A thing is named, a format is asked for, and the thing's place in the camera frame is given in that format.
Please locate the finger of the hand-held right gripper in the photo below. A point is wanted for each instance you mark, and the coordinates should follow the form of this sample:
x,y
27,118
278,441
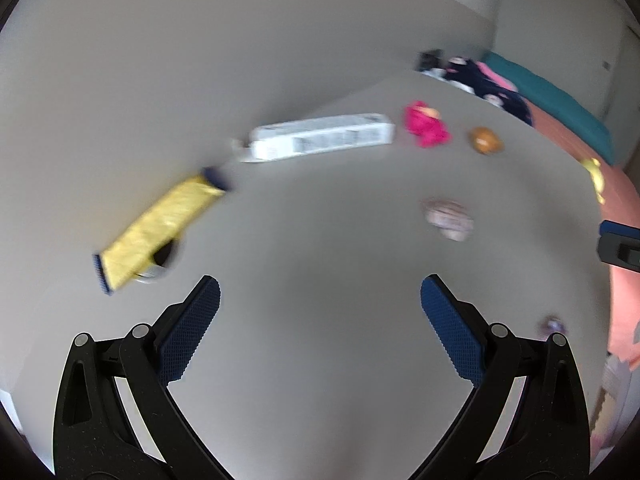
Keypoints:
x,y
622,245

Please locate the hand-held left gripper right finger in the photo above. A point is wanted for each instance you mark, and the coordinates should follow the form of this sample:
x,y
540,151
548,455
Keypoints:
x,y
450,332

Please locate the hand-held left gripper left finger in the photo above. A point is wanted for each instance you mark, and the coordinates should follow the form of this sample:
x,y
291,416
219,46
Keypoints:
x,y
192,330

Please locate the pink blanket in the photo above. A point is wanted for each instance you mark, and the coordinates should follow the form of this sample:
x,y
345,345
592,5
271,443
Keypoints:
x,y
625,310

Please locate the dark round lid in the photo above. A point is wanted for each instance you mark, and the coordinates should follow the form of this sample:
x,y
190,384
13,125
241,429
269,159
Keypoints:
x,y
167,260

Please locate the yellow toy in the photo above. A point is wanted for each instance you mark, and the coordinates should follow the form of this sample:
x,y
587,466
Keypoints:
x,y
595,175

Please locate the purple plaid scrunchie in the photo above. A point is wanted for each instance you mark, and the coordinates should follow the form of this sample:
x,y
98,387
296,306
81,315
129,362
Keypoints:
x,y
554,324

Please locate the yellow packet with blue ends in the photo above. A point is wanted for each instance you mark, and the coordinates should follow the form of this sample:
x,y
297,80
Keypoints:
x,y
160,222

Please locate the beige plaid fabric bow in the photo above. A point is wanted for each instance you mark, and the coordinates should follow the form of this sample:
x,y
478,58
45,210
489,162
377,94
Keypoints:
x,y
450,217

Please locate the teal pillow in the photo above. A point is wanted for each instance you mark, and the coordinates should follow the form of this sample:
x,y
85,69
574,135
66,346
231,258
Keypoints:
x,y
550,105

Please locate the small brown toy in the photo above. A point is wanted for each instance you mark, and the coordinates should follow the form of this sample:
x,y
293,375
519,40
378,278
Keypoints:
x,y
485,141

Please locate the magenta cloth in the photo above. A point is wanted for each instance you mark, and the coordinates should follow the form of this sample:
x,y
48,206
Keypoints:
x,y
425,125

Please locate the white power strip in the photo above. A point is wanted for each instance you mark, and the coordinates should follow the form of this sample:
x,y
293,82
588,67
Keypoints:
x,y
320,137

